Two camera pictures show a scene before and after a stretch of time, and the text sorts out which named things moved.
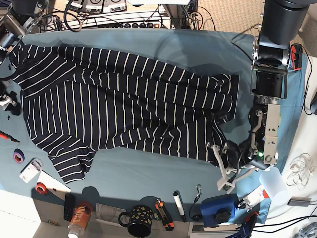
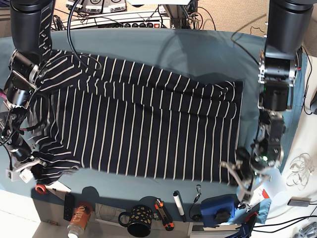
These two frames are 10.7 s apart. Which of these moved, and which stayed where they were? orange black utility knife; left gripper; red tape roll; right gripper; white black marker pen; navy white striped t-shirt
Moved: left gripper; right gripper
Stayed: red tape roll; white black marker pen; orange black utility knife; navy white striped t-shirt
